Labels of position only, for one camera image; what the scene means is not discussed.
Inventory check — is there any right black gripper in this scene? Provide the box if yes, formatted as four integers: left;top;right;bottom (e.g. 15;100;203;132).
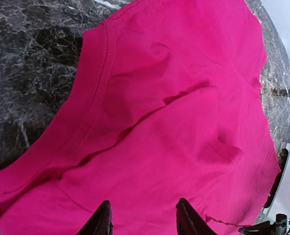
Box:
238;221;272;235

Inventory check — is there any red garment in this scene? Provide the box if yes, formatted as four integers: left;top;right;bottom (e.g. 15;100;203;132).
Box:
0;0;280;235

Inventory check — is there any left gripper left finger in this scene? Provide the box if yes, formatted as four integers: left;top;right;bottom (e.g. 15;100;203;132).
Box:
77;200;113;235

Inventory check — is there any white plastic laundry bin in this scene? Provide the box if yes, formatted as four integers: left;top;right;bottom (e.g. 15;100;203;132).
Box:
264;143;290;219

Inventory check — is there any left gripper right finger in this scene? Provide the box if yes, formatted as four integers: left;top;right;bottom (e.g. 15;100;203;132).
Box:
176;198;210;235

